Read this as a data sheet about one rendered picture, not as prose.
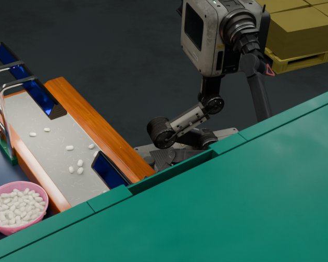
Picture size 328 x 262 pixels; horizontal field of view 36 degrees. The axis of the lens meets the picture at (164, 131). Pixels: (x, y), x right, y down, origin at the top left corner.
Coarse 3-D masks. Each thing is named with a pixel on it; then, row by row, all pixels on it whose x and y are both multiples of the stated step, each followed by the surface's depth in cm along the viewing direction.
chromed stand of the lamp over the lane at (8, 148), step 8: (8, 64) 235; (16, 64) 237; (24, 64) 239; (24, 80) 226; (32, 80) 228; (0, 88) 222; (0, 96) 223; (0, 104) 226; (0, 112) 232; (0, 128) 251; (8, 128) 235; (0, 136) 253; (8, 136) 237; (0, 144) 253; (8, 144) 240; (8, 152) 249; (16, 160) 246
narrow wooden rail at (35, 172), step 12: (0, 120) 260; (12, 132) 253; (24, 144) 246; (24, 156) 239; (24, 168) 241; (36, 168) 233; (36, 180) 229; (48, 180) 228; (48, 192) 222; (60, 192) 222; (48, 204) 226; (60, 204) 217
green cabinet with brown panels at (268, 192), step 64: (256, 128) 97; (320, 128) 98; (128, 192) 83; (192, 192) 84; (256, 192) 84; (320, 192) 85; (0, 256) 72; (64, 256) 73; (128, 256) 73; (192, 256) 74; (256, 256) 74; (320, 256) 75
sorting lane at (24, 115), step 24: (24, 96) 281; (24, 120) 265; (48, 120) 265; (72, 120) 266; (48, 144) 251; (72, 144) 252; (96, 144) 252; (48, 168) 237; (72, 192) 226; (96, 192) 227
